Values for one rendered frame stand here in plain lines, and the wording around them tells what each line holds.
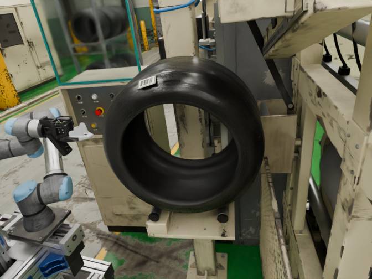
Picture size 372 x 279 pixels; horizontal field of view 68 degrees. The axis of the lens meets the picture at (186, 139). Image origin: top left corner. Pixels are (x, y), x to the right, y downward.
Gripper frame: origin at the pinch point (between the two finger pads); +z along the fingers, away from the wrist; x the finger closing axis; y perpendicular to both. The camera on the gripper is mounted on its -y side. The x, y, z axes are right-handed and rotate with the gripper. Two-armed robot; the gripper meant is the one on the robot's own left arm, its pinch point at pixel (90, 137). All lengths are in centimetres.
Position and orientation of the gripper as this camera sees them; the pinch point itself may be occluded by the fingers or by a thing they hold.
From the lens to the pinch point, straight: 118.7
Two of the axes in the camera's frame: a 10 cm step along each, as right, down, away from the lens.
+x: 1.4, -4.7, 8.7
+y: 0.1, -8.8, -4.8
